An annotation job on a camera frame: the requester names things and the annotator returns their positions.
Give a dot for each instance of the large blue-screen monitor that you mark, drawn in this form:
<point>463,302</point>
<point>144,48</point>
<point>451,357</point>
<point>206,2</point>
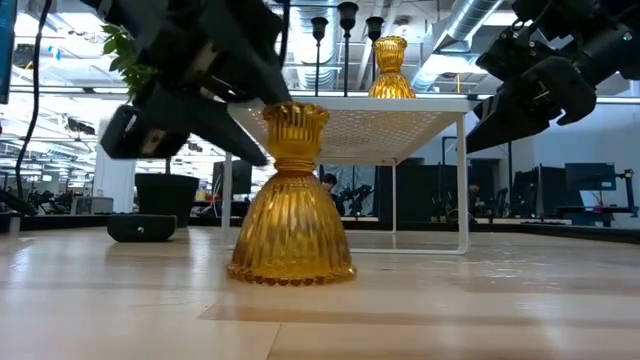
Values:
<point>6,50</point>

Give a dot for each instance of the black metal candlestick holder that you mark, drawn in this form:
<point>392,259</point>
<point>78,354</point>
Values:
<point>346,15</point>
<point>374,27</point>
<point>319,30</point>

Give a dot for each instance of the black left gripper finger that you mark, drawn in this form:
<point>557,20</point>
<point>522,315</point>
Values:
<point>250,55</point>
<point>210,125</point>

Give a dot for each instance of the black round plant pot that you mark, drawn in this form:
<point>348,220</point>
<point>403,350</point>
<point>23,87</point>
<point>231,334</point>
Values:
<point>167,197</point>

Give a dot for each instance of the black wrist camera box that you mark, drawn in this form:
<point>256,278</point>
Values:
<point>515,52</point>
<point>130,137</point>

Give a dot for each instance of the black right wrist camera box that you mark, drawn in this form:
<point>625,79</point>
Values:
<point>515,52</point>

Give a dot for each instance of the dark monitor on stand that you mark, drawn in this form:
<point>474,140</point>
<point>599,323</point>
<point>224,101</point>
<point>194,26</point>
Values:
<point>590,177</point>

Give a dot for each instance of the white perforated metal shelf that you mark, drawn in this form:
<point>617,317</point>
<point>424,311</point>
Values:
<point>375,130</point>

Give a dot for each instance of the green leafy potted plant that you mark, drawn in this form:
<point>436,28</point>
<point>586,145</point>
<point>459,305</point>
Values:
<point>125,55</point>

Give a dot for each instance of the person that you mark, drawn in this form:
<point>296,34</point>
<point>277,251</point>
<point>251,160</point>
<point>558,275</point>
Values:
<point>328,182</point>

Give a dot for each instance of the grey box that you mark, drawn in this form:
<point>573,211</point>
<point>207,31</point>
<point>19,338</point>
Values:
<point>92,205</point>

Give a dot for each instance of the black table edge clip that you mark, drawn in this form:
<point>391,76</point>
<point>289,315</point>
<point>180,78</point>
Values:
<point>141,228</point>

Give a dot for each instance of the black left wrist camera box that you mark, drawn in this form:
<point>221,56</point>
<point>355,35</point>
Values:
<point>130,137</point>

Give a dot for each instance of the amber ribbed glass candle holder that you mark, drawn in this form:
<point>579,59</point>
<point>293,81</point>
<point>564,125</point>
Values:
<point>391,85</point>
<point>292,225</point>

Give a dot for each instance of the black table frame rail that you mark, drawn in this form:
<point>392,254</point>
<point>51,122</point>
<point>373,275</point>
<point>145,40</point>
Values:
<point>550,231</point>

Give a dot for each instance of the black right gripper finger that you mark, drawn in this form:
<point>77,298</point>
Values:
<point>510,122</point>
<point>485,107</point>

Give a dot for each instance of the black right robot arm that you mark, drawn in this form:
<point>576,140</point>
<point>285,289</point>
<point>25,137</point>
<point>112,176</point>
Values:
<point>600,35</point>

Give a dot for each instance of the silver ventilation duct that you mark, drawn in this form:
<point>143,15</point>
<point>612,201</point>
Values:
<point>470,20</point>
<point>305,50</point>

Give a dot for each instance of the black flat monitor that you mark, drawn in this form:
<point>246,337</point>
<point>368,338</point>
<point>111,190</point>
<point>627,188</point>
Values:
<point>240,177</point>

